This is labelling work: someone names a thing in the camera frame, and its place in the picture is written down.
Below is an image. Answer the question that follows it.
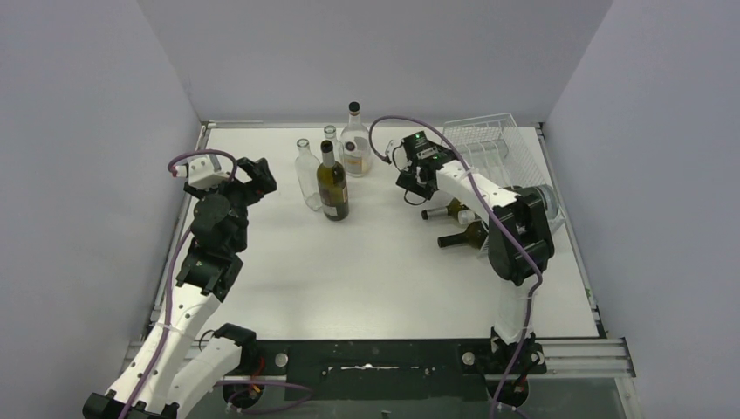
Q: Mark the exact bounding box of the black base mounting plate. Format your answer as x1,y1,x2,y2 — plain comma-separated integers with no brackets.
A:
196,322,551,415

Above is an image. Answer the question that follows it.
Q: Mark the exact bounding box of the clear square glass bottle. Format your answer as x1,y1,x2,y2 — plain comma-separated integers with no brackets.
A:
294,138,322,211

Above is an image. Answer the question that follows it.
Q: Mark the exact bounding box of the green wine bottle lowest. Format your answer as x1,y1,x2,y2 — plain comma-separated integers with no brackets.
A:
437,221,489,249

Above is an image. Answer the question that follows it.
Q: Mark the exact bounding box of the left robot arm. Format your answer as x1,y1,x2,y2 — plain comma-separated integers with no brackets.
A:
82,149,277,418

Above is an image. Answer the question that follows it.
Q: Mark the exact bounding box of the dark green wine bottle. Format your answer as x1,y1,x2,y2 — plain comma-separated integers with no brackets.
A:
316,140,349,221

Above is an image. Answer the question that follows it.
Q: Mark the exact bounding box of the clear round bottle black cap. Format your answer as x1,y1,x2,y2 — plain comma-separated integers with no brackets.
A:
339,101,373,177

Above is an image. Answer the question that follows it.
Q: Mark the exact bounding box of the olive wine bottle black cap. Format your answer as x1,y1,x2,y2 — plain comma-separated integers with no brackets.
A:
421,198,468,221

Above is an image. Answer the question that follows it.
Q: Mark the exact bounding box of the clear tall glass bottle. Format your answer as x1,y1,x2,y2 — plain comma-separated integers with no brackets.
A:
324,125,346,167

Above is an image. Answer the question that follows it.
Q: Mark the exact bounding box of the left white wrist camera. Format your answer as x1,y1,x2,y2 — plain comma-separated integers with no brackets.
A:
170,155,230,190

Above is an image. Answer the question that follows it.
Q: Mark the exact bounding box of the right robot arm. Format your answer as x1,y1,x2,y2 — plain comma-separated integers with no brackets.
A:
397,132,554,344

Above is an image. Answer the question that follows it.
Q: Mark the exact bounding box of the white wire wine rack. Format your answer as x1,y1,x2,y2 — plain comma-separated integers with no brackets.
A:
442,113,565,233

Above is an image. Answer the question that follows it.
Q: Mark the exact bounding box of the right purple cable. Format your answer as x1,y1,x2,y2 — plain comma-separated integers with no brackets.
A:
368,115,545,419

